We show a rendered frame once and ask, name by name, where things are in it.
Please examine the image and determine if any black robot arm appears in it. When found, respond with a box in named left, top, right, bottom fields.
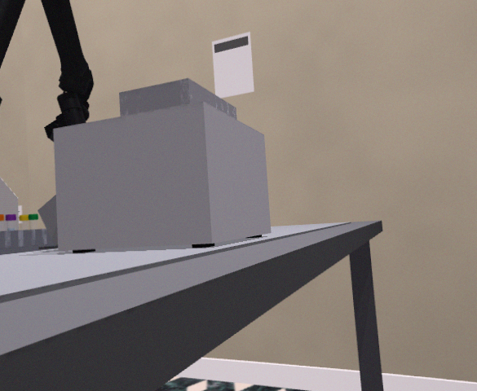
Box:
left=0, top=0, right=94, bottom=142

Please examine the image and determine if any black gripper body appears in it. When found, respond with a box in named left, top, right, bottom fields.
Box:
left=64, top=108, right=86, bottom=126

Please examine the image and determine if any grey bench mat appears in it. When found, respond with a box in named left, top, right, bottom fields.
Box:
left=0, top=222, right=351, bottom=303

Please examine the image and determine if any small tube with violet cap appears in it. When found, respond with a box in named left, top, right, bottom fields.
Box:
left=6, top=214, right=16, bottom=231

